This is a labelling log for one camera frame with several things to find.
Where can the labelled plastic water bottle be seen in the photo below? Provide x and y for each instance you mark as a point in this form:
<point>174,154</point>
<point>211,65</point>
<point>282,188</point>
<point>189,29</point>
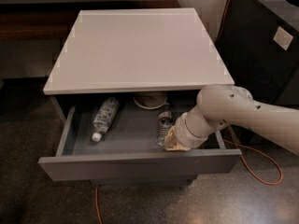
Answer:
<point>104,117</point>

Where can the clear plastic water bottle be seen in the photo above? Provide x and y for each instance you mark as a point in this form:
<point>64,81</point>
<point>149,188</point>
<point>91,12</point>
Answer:
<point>165,121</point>

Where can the dark counter cabinet right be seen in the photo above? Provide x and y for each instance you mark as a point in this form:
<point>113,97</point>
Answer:
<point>254,60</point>

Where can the white cabinet countertop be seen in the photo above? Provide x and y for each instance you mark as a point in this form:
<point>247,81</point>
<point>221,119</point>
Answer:
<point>129,50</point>

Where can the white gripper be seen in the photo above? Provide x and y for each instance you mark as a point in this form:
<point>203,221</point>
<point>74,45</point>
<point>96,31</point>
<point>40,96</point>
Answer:
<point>184,132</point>

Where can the white wall outlet plate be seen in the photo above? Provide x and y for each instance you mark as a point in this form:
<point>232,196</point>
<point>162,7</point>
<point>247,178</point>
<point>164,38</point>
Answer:
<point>283,38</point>

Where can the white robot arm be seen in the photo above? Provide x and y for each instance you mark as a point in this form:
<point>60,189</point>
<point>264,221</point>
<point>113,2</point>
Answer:
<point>218,106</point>

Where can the grey top drawer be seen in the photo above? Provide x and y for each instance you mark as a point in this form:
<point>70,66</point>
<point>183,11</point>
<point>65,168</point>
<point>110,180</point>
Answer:
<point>140,167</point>

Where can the round beige plate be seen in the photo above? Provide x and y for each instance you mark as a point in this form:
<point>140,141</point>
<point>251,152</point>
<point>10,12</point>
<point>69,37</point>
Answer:
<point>150,100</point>

